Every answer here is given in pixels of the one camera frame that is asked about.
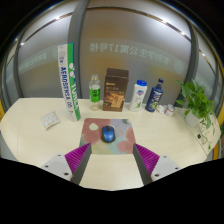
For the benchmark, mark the green potted plant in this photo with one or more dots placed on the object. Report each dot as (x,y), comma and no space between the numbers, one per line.
(196,100)

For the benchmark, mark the dark blue pump shampoo bottle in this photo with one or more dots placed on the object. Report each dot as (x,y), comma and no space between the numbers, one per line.
(154,96)

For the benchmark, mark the white bottle with blue cap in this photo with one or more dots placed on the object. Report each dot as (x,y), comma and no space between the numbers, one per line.
(138,96)

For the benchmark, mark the small patterned tissue packet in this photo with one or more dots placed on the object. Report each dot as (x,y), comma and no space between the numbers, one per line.
(50,120)

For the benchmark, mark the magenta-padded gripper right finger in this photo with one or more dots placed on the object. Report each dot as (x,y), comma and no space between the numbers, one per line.
(147,159)

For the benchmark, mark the white green shuttlecock tube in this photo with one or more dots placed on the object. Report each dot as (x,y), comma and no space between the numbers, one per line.
(69,83)

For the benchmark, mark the clear bottle with green label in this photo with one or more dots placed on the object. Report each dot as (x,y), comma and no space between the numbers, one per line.
(95,93)

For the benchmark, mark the brown cracker box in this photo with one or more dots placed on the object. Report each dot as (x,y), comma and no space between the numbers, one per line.
(115,90)

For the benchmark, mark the blue computer mouse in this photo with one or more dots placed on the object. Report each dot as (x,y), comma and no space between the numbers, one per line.
(108,134)

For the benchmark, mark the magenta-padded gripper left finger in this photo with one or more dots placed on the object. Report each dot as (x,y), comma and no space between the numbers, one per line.
(76,159)

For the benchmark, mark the pastel patterned mouse pad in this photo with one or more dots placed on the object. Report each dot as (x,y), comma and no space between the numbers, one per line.
(91,136)

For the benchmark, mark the jar with white perforated lid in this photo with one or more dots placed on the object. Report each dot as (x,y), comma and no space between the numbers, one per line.
(169,110)

